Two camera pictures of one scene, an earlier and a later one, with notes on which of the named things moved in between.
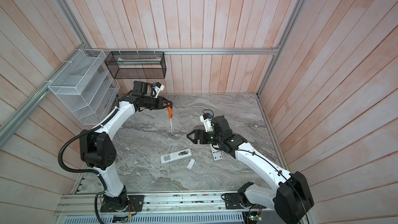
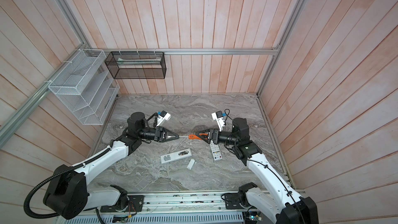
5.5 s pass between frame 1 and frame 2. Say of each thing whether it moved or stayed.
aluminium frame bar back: stayed
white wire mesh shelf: stayed
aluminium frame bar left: stayed
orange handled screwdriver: moved
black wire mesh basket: stayed
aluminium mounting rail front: stayed
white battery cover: stayed
